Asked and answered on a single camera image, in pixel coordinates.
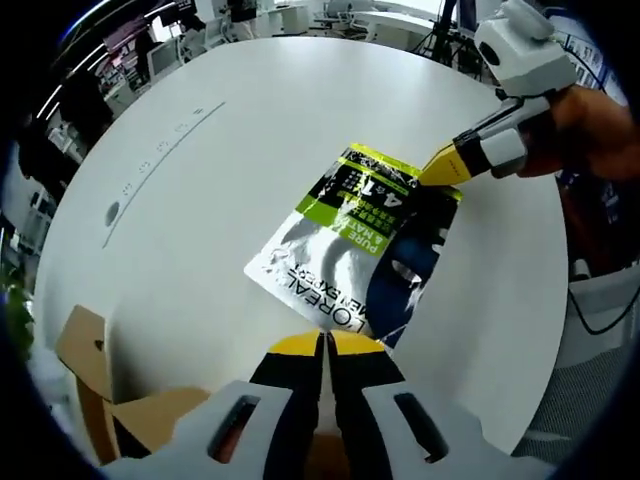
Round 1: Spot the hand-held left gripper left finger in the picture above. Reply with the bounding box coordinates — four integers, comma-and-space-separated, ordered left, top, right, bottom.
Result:
99, 332, 324, 480

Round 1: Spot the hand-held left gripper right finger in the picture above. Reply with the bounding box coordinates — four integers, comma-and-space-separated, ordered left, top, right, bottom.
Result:
322, 332, 557, 480

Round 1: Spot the silver green soft item packet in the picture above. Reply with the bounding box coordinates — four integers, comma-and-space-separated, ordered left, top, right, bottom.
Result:
243, 143, 464, 354

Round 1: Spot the person's right hand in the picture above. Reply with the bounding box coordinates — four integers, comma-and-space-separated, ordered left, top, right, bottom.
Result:
517, 84, 621, 180

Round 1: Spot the black tripod stand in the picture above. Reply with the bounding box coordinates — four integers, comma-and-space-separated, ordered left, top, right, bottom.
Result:
412, 0, 481, 66

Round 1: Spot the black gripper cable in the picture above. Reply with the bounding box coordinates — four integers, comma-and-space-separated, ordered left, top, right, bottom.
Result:
567, 287, 631, 336

